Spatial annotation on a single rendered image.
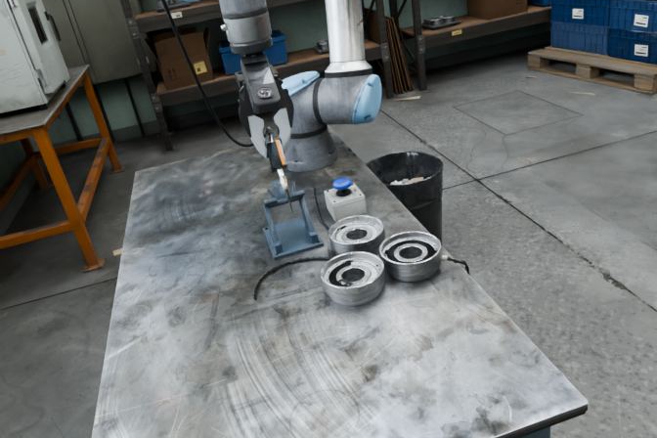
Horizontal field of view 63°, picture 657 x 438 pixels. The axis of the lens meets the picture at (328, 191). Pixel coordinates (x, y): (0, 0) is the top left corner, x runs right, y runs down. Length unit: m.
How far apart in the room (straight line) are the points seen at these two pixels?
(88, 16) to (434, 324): 4.06
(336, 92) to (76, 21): 3.49
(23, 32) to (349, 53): 1.94
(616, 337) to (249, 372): 1.48
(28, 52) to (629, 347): 2.75
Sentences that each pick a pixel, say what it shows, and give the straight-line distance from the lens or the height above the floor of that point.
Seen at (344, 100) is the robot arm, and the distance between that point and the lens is 1.30.
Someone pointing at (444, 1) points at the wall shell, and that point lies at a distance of 5.35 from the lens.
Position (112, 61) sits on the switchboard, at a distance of 4.63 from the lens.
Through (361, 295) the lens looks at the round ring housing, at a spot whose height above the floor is 0.82.
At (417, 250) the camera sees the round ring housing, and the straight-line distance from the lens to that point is 0.97.
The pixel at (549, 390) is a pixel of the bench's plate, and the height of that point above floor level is 0.80.
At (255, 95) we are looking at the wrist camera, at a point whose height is 1.13.
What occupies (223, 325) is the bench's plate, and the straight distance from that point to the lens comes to 0.92.
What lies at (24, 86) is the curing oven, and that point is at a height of 0.91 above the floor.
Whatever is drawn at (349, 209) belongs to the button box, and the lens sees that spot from 1.13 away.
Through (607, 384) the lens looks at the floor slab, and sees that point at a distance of 1.92.
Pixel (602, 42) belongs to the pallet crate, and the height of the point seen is 0.24.
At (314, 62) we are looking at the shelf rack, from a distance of 4.37.
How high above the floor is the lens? 1.35
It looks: 25 degrees down
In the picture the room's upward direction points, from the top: 10 degrees counter-clockwise
